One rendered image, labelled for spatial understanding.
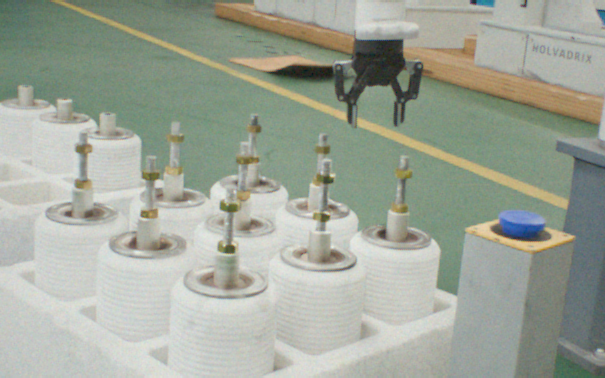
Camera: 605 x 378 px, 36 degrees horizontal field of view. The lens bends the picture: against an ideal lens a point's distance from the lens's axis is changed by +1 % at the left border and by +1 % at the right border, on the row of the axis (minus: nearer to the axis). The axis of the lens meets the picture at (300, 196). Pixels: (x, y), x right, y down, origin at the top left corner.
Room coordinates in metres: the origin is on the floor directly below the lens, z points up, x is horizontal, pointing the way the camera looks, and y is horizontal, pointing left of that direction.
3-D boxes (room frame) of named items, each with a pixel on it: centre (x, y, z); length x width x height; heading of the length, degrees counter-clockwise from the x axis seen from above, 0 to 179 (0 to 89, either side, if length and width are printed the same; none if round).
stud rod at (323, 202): (0.87, -0.02, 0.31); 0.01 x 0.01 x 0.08; 81
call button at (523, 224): (0.80, -0.20, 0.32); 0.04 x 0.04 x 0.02
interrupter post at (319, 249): (0.87, -0.02, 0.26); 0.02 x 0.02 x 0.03
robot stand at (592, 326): (1.29, -0.45, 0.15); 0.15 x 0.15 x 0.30; 29
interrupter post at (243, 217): (0.95, 0.06, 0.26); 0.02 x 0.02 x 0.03
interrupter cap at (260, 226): (0.95, 0.06, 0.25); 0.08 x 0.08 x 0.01
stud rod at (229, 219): (0.78, 0.06, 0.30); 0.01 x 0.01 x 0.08; 47
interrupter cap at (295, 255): (0.87, -0.02, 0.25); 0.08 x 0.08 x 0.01
